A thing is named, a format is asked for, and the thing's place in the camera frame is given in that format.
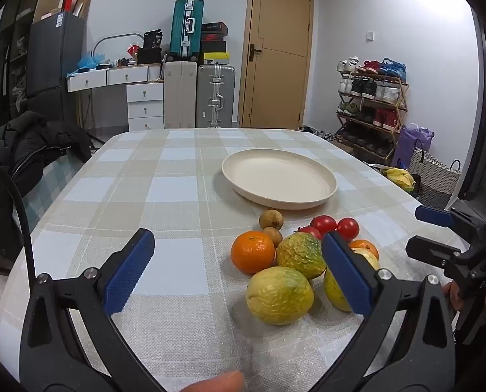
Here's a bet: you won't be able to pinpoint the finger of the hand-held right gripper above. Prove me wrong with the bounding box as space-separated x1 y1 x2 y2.
414 205 486 237
405 236 470 271

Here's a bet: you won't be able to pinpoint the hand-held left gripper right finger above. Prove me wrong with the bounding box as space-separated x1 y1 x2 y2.
308 231 458 392

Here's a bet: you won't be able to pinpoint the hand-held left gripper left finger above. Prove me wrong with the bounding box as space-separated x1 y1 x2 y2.
19 229 166 392

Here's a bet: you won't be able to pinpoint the yellow guava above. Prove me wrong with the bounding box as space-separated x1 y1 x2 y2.
245 267 315 326
324 248 380 313

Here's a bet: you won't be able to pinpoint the small orange mandarin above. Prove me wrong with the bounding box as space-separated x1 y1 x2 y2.
349 239 379 260

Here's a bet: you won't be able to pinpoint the red cherry tomato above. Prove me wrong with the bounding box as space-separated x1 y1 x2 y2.
311 215 337 237
336 217 360 242
297 226 323 241

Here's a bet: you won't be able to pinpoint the wrinkled yellow-green guava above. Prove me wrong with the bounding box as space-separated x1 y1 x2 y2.
276 232 327 280

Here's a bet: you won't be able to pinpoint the large orange mandarin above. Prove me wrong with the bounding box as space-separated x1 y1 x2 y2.
230 231 276 274

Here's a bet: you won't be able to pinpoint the cream round plate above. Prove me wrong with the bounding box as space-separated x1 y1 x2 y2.
222 149 338 211

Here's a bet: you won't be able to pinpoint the person's right hand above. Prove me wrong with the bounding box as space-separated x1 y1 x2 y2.
442 283 465 312

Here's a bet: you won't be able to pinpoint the person's left hand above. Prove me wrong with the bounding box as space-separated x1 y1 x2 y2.
177 371 244 392

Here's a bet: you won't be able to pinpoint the woven basket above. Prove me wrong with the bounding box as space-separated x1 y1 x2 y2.
408 147 462 209

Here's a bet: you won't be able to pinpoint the yellow bag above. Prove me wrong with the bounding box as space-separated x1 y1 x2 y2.
384 167 416 192

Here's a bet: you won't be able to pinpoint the purple bag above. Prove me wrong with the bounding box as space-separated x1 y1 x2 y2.
391 123 435 170

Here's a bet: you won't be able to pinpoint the wooden shoe rack with shoes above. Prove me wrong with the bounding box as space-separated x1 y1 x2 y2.
336 56 408 154

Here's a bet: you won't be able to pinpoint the shoes on floor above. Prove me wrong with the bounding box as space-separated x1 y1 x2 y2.
298 124 337 139

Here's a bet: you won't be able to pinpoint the black puffer jacket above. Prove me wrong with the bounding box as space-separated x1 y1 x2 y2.
0 110 93 272

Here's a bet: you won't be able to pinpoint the white drawer cabinet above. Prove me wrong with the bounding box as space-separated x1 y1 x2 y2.
126 83 164 131

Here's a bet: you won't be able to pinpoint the beige suitcase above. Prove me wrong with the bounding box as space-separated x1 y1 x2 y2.
163 60 198 129

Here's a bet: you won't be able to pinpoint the white desk with drawers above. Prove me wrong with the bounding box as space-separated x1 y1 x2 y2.
66 63 164 92

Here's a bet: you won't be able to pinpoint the silver suitcase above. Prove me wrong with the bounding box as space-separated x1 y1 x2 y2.
196 64 236 128

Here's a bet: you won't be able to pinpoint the blue plastic bag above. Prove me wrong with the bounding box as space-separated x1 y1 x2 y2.
77 51 105 70

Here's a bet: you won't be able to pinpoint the dark grey fridge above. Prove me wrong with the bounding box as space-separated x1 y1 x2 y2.
27 11 86 125

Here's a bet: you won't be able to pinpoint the wooden door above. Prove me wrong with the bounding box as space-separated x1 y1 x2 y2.
238 0 314 129

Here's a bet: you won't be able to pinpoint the black paper bag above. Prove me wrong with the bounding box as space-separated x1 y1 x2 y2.
143 29 163 50

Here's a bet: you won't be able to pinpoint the grey arched tube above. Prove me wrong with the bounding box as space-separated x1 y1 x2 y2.
92 33 144 56

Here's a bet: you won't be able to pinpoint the dark shelf unit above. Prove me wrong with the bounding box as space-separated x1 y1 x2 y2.
0 4 35 127

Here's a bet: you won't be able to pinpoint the teal suitcase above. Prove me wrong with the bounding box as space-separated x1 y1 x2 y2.
169 0 205 58

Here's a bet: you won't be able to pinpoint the black cable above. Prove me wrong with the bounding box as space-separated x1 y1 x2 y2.
0 159 37 290

